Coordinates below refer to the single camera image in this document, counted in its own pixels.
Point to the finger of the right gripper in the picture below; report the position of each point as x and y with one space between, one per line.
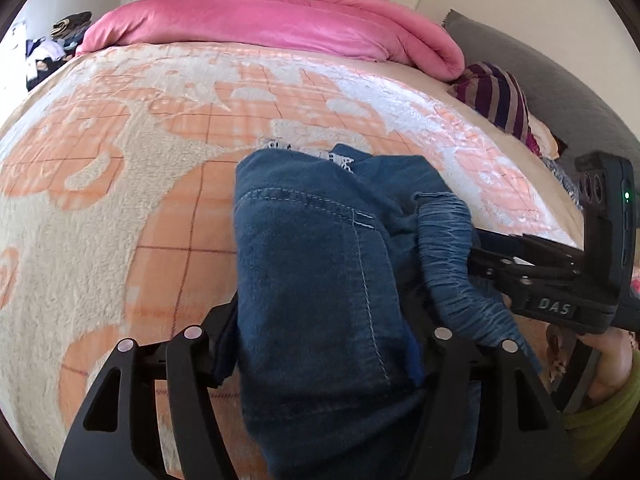
492 247
532 286

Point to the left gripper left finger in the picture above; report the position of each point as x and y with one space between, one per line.
116 432

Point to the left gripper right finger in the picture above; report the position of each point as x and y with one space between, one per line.
494 392

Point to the blue denim lace-trimmed pants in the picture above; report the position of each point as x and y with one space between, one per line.
329 248

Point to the green sleeved right forearm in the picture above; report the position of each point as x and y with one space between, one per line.
593 433

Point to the person right hand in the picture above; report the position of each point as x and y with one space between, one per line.
614 366

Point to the cream pillow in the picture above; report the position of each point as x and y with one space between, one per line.
549 146

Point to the grey quilted headboard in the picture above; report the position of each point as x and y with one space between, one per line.
572 111

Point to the purple striped garment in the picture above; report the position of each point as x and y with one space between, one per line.
495 94

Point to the cream orange patterned blanket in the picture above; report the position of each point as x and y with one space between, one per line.
116 188

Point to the pink quilt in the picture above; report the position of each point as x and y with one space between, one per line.
370 30

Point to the pile of clothes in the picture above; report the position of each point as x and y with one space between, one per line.
48 54

